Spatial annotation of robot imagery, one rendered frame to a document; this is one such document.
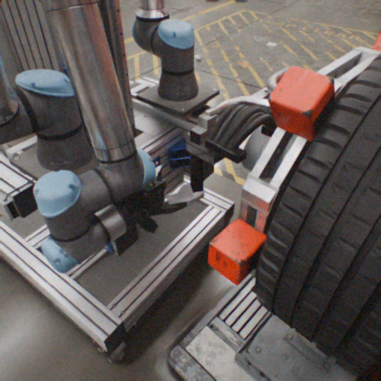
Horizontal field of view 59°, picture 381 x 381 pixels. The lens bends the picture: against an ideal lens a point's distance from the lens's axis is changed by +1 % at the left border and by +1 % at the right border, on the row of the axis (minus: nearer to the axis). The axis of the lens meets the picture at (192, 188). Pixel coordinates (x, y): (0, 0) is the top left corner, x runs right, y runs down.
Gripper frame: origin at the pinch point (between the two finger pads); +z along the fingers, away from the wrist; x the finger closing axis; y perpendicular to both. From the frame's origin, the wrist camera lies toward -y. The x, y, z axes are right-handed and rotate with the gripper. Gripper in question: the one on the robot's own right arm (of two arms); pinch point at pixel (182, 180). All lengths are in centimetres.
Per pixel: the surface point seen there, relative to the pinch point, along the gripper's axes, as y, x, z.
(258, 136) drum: 7.5, -8.4, 19.1
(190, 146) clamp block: 9.1, -0.4, 2.7
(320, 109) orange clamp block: 28.6, -28.5, 1.9
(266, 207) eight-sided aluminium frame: 11.3, -26.2, -5.0
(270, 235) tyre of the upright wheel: 10.4, -30.1, -9.3
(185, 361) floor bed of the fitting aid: -75, -8, -10
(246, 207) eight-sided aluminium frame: 8.7, -22.2, -5.0
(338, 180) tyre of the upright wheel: 22.1, -35.9, -3.7
